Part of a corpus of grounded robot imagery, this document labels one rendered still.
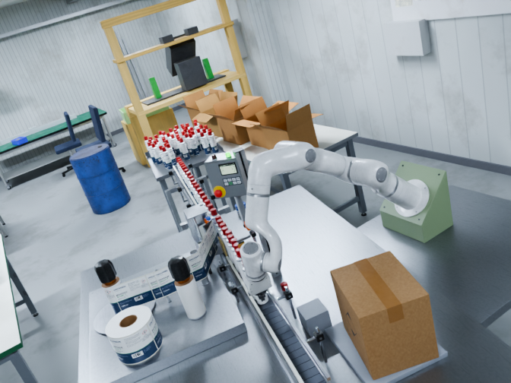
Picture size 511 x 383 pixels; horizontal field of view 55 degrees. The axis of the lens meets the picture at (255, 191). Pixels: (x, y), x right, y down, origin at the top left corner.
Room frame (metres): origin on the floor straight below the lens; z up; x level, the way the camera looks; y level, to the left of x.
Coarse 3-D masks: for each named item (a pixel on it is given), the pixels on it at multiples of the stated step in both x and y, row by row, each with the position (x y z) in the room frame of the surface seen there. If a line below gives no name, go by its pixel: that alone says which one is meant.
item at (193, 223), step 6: (198, 216) 2.39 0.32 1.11; (204, 216) 2.47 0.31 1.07; (192, 222) 2.38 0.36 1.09; (198, 222) 2.39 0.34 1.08; (204, 222) 2.47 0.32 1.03; (192, 228) 2.38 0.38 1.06; (192, 234) 2.41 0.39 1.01; (198, 234) 2.35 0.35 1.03; (198, 240) 2.38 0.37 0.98; (222, 252) 2.35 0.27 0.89
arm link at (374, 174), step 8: (360, 160) 1.98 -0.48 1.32; (368, 160) 1.95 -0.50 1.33; (376, 160) 1.94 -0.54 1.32; (352, 168) 1.97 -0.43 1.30; (360, 168) 1.93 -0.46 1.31; (368, 168) 1.90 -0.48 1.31; (376, 168) 1.89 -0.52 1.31; (384, 168) 1.90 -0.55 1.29; (352, 176) 1.96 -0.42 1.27; (360, 176) 1.92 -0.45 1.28; (368, 176) 1.89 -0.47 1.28; (376, 176) 1.87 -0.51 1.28; (384, 176) 1.89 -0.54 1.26; (392, 176) 2.00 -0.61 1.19; (360, 184) 1.94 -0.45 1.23; (368, 184) 1.89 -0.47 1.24; (376, 184) 1.88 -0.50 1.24; (384, 184) 1.90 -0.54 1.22; (392, 184) 1.98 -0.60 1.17; (376, 192) 1.96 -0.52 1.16; (384, 192) 1.98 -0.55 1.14; (392, 192) 1.98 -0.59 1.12
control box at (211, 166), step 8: (232, 152) 2.15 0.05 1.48; (208, 160) 2.13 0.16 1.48; (216, 160) 2.10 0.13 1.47; (224, 160) 2.08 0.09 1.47; (232, 160) 2.06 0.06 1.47; (208, 168) 2.11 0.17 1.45; (216, 168) 2.10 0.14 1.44; (208, 176) 2.12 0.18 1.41; (216, 176) 2.10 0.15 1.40; (224, 176) 2.09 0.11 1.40; (232, 176) 2.07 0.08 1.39; (240, 176) 2.06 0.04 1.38; (216, 184) 2.11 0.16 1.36; (240, 184) 2.06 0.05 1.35; (224, 192) 2.10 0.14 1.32; (232, 192) 2.08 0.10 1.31; (240, 192) 2.07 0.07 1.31
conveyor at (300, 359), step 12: (264, 312) 1.74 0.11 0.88; (276, 312) 1.72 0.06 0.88; (264, 324) 1.71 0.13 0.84; (276, 324) 1.64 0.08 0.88; (276, 336) 1.57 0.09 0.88; (288, 336) 1.55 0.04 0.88; (288, 348) 1.48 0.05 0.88; (300, 348) 1.47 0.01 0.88; (300, 360) 1.40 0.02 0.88; (300, 372) 1.35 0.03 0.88; (312, 372) 1.33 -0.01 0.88
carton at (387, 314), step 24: (360, 264) 1.52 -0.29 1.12; (384, 264) 1.48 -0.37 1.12; (336, 288) 1.50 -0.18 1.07; (360, 288) 1.39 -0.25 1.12; (384, 288) 1.35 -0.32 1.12; (408, 288) 1.32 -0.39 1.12; (360, 312) 1.27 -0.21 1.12; (384, 312) 1.25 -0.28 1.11; (408, 312) 1.26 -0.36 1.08; (360, 336) 1.28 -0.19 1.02; (384, 336) 1.25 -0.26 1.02; (408, 336) 1.25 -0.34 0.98; (432, 336) 1.26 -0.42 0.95; (384, 360) 1.25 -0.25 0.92; (408, 360) 1.25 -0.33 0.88
